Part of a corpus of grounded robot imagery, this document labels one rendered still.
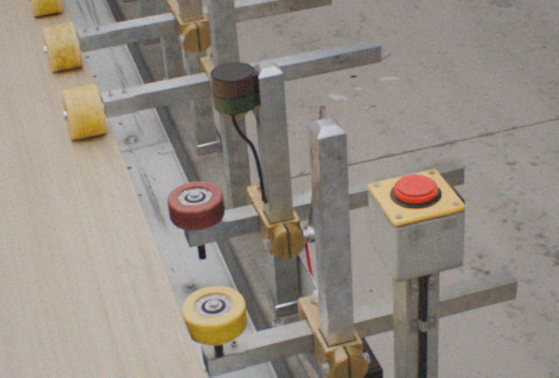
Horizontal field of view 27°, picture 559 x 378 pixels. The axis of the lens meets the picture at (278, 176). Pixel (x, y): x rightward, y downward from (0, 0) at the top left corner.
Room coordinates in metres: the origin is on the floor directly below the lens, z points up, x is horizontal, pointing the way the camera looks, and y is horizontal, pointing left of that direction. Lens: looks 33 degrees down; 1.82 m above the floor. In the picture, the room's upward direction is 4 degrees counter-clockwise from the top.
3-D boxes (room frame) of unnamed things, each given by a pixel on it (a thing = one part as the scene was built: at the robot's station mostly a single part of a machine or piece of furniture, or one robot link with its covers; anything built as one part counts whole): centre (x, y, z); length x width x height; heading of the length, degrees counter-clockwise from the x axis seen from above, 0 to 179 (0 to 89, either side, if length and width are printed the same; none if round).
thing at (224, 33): (1.63, 0.07, 0.89); 0.04 x 0.04 x 0.48; 15
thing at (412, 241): (0.89, -0.12, 1.18); 0.07 x 0.07 x 0.08; 15
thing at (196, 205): (1.39, 0.12, 0.85); 0.08 x 0.08 x 0.11
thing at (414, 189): (0.89, -0.12, 1.22); 0.04 x 0.04 x 0.02
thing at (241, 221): (1.44, -0.07, 0.84); 0.43 x 0.03 x 0.04; 105
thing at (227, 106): (1.37, 0.05, 1.08); 0.06 x 0.06 x 0.02
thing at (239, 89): (1.37, 0.05, 1.10); 0.06 x 0.06 x 0.02
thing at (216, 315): (1.14, 0.09, 0.85); 0.08 x 0.08 x 0.11
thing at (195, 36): (1.89, 0.14, 0.95); 0.14 x 0.06 x 0.05; 15
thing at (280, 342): (1.19, -0.10, 0.82); 0.43 x 0.03 x 0.04; 105
